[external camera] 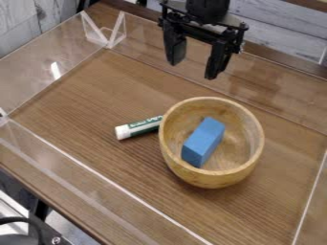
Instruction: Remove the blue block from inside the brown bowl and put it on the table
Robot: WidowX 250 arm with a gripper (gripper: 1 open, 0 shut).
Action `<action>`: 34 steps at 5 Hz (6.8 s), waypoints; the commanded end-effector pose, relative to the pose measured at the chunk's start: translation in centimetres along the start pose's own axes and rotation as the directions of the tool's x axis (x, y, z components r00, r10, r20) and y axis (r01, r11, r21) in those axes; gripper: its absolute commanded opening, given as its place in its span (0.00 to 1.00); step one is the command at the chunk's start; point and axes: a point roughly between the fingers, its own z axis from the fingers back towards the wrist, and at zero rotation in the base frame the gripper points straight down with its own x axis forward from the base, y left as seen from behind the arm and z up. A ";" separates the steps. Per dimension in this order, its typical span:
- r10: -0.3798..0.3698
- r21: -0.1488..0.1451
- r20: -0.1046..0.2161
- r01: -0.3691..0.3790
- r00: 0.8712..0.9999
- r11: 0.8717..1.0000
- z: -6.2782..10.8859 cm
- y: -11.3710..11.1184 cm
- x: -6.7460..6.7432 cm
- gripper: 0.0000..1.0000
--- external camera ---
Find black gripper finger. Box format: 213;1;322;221
204;40;232;79
162;22;186;66

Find black cable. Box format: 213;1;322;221
0;216;46;245

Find brown wooden bowl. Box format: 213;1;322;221
158;97;264;189

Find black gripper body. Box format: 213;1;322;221
158;0;249;54

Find white green tube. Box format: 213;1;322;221
114;116;164;141

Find blue foam block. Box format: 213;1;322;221
181;117;224;168

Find clear acrylic corner bracket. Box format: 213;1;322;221
79;11;126;49

